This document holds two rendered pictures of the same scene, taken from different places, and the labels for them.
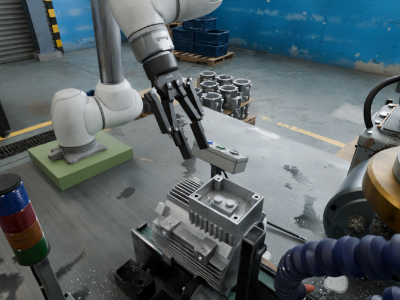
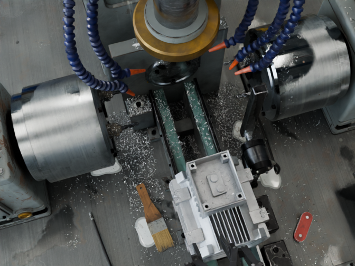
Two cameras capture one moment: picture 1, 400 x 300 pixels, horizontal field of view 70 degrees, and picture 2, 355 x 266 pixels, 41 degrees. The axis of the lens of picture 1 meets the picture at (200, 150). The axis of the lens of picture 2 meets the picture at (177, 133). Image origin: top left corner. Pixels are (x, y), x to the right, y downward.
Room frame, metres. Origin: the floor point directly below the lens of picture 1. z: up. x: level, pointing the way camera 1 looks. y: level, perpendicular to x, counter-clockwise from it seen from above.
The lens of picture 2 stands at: (0.73, 0.04, 2.16)
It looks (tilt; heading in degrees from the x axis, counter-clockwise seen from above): 68 degrees down; 215
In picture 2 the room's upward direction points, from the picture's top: 2 degrees counter-clockwise
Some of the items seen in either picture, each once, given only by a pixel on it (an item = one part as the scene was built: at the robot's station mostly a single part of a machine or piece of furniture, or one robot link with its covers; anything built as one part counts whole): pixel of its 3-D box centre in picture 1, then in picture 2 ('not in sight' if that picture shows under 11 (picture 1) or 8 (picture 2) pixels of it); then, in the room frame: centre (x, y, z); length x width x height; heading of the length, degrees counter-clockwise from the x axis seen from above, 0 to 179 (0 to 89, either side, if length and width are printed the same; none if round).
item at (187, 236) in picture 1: (209, 231); (217, 210); (0.47, -0.02, 1.02); 0.20 x 0.19 x 0.19; 50
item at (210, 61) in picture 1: (199, 38); not in sight; (6.19, 0.01, 0.39); 1.20 x 0.80 x 0.79; 54
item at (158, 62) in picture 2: not in sight; (173, 71); (0.21, -0.32, 1.02); 0.15 x 0.02 x 0.15; 139
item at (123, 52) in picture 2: not in sight; (167, 59); (0.17, -0.37, 0.97); 0.30 x 0.11 x 0.34; 139
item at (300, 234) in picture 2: not in sight; (302, 227); (0.34, 0.19, 0.81); 0.09 x 0.03 x 0.02; 8
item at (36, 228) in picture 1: (23, 230); not in sight; (0.40, 0.35, 1.10); 0.06 x 0.06 x 0.04
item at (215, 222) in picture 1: (225, 209); (215, 184); (0.45, -0.05, 1.11); 0.12 x 0.11 x 0.07; 50
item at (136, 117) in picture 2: not in sight; (140, 112); (0.31, -0.38, 0.86); 0.07 x 0.06 x 0.12; 139
